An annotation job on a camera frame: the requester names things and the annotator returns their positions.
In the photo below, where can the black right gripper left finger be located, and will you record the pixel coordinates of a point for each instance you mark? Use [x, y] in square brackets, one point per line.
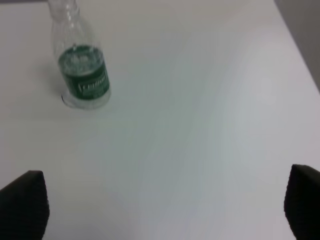
[24, 207]

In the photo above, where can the clear green-label water bottle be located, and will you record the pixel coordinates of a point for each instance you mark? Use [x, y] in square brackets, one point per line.
[79, 57]

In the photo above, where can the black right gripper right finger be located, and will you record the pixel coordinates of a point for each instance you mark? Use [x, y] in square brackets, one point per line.
[302, 202]

